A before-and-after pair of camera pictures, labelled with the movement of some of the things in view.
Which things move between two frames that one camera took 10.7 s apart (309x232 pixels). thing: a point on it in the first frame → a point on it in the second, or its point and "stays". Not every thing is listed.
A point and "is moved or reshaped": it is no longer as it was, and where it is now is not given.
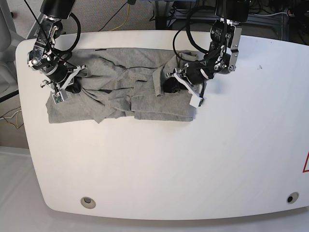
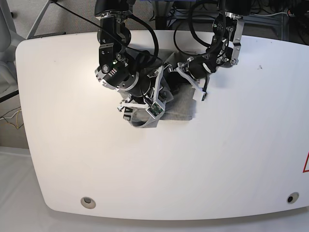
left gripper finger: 76,87 → 165,94
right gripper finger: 171,85 stays
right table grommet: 292,197 stays
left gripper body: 61,95 → 156,108
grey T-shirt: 125,82 is moved or reshaped
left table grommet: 88,202 stays
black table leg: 161,19 stays
